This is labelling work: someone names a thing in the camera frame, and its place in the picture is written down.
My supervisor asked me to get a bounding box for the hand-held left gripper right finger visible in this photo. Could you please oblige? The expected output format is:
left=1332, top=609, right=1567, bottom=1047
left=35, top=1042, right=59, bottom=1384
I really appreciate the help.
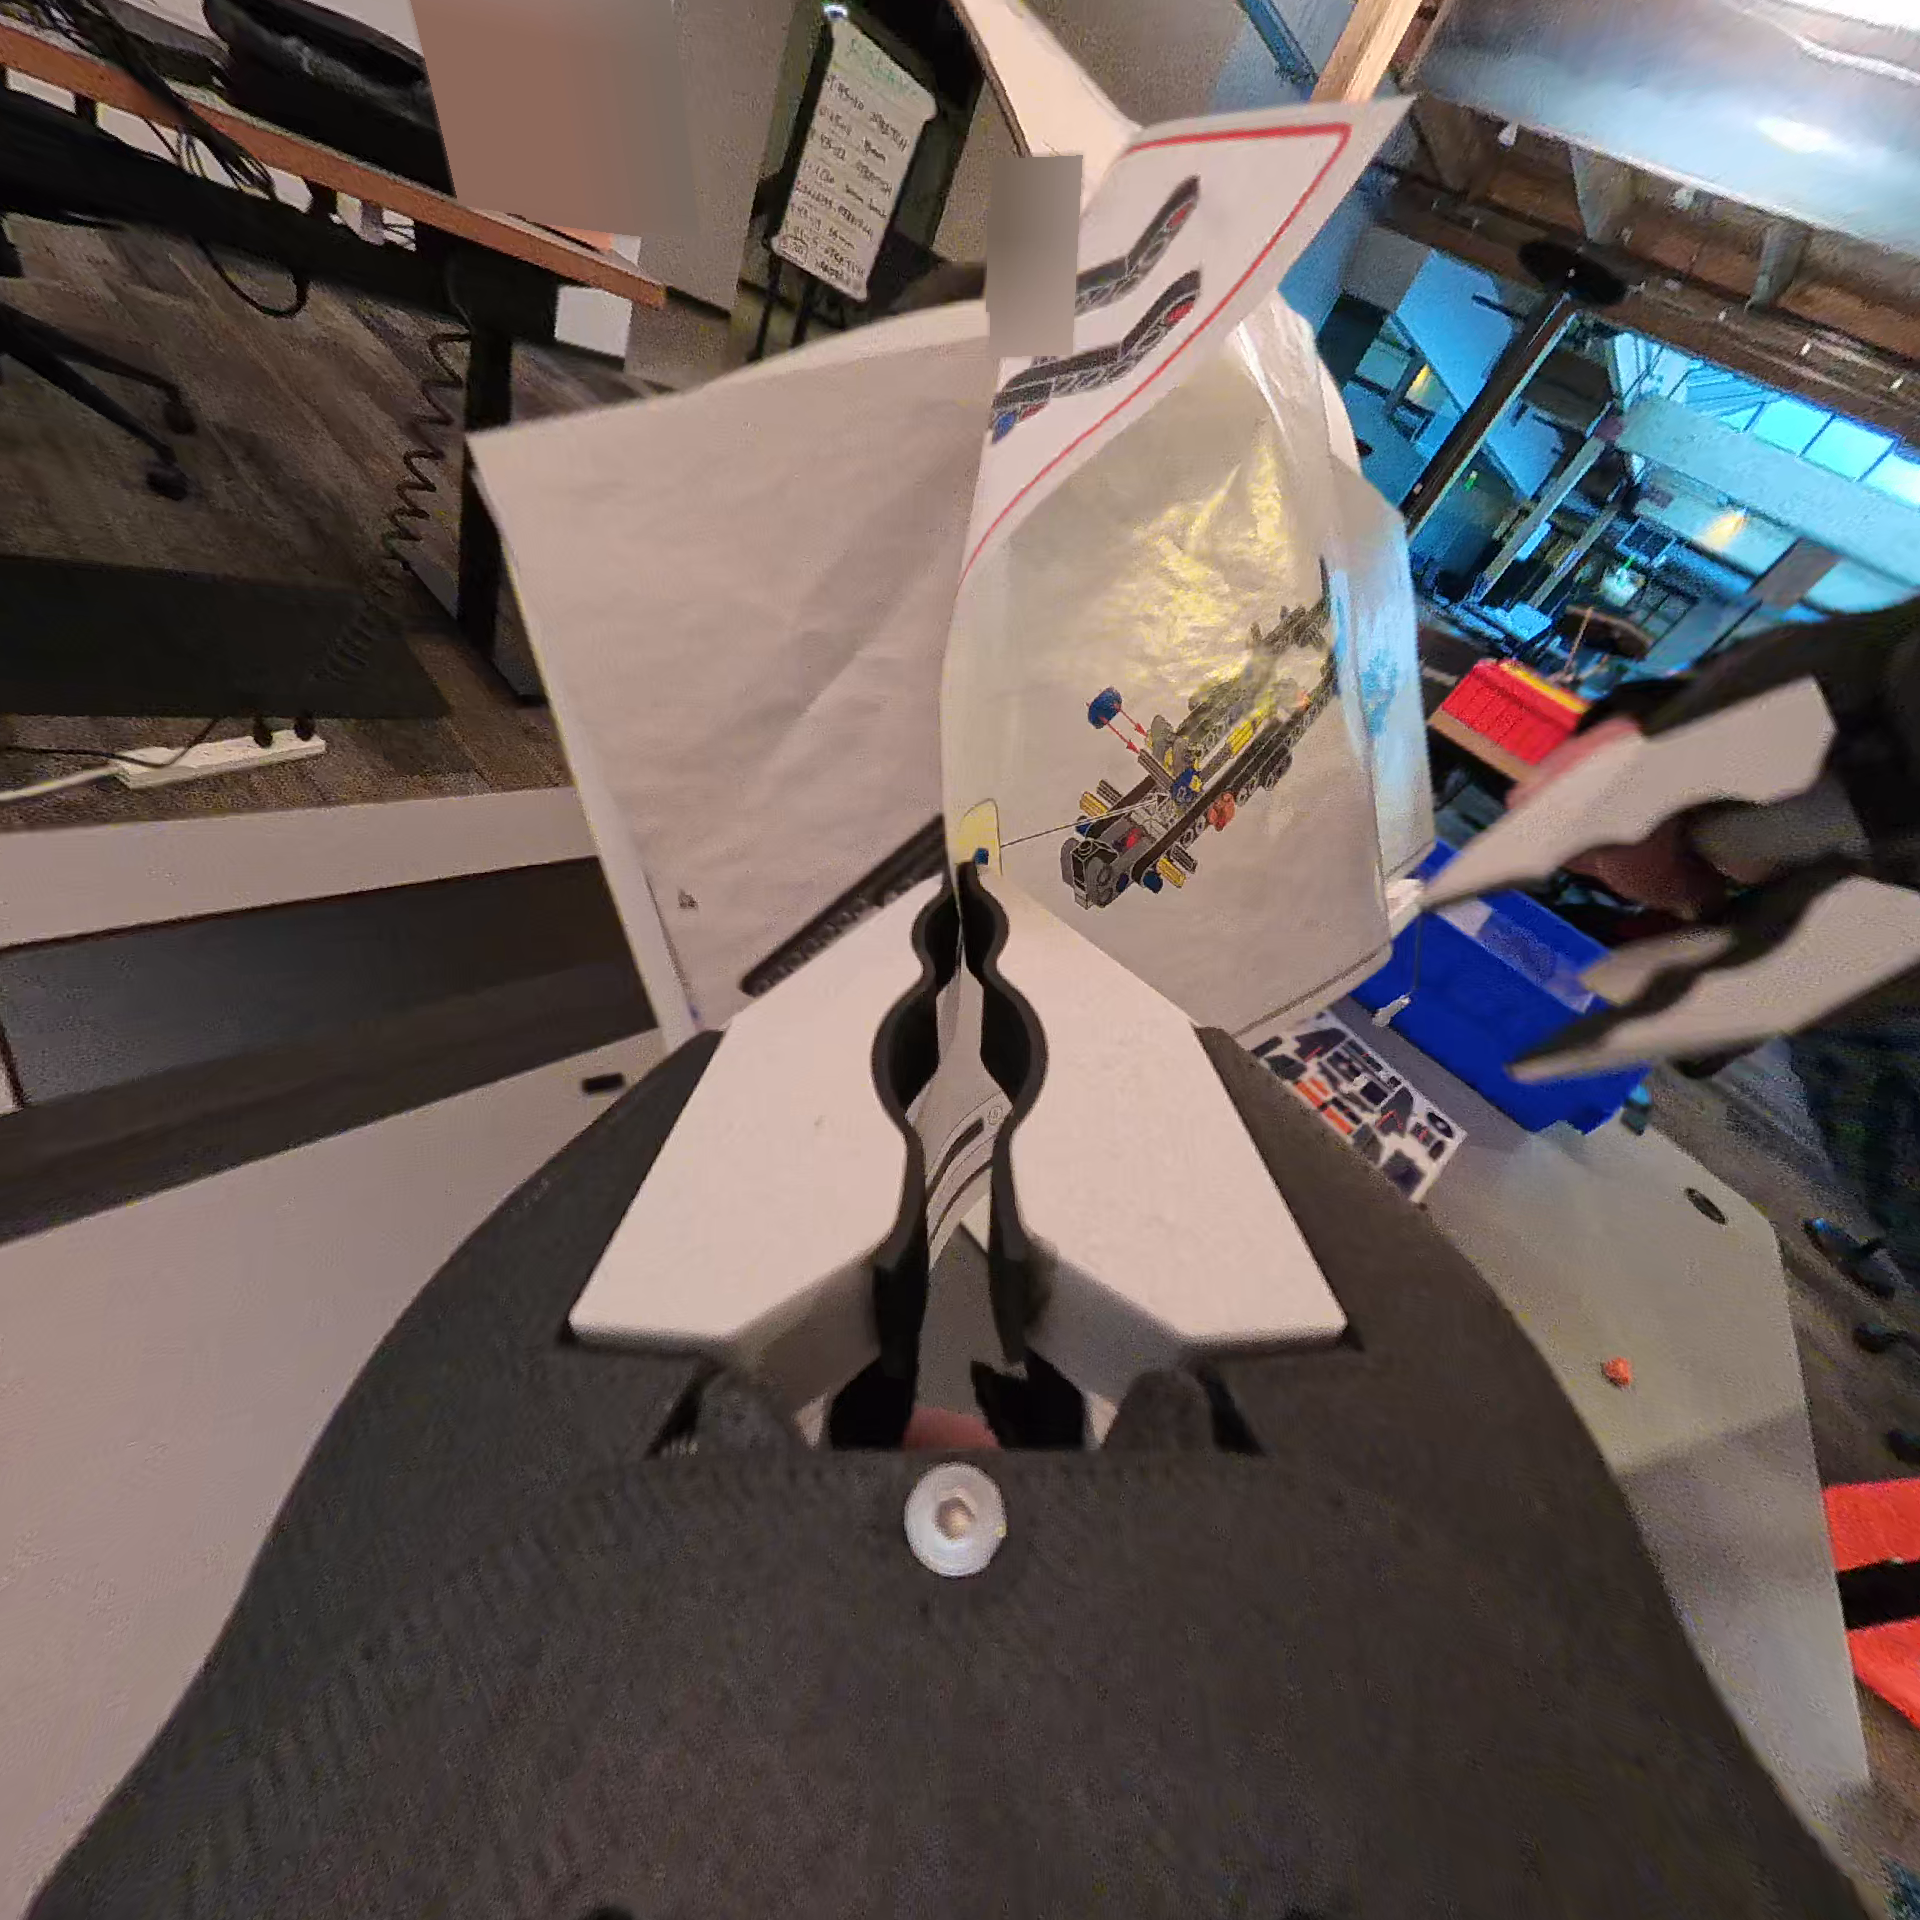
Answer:
left=958, top=863, right=1348, bottom=1448

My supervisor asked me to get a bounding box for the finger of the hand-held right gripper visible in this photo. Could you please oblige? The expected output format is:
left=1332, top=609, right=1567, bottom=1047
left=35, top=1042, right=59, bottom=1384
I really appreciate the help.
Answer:
left=1416, top=674, right=1842, bottom=909
left=1507, top=872, right=1920, bottom=1088

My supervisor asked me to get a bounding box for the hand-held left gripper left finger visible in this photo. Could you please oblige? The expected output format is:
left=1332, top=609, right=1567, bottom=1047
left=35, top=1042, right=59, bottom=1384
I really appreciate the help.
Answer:
left=567, top=882, right=965, bottom=1448

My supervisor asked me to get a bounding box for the lego instruction booklet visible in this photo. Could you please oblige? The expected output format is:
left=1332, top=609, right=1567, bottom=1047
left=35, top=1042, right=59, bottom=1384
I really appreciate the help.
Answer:
left=464, top=95, right=1443, bottom=1248

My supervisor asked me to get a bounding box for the blue red printed sheet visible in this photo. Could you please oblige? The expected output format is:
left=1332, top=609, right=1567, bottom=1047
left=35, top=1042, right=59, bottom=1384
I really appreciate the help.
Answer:
left=1251, top=1011, right=1469, bottom=1206

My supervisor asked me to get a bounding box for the red storage bin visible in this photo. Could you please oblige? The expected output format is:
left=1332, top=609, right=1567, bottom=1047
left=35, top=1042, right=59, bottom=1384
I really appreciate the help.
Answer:
left=1430, top=655, right=1592, bottom=784

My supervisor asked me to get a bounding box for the blue storage bin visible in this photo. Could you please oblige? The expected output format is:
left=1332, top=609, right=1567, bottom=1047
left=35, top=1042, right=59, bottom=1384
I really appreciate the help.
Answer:
left=1350, top=838, right=1653, bottom=1136

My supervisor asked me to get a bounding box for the white power strip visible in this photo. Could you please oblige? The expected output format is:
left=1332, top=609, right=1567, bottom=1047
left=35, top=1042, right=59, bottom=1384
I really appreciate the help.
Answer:
left=111, top=728, right=330, bottom=793

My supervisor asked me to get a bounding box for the handwritten paper sign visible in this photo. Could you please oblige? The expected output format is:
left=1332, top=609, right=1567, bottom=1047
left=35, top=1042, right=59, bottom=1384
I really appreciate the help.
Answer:
left=770, top=10, right=942, bottom=304

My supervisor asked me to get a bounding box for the wooden top desk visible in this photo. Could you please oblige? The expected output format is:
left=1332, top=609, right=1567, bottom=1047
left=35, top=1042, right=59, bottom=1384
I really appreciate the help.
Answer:
left=0, top=23, right=671, bottom=670

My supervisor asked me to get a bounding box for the grey metal air duct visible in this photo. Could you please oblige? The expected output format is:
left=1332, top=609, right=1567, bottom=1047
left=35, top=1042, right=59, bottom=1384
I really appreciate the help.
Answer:
left=1411, top=0, right=1920, bottom=261

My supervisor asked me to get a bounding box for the black coiled cable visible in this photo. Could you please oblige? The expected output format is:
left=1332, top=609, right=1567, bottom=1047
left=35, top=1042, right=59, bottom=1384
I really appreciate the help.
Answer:
left=381, top=321, right=471, bottom=579

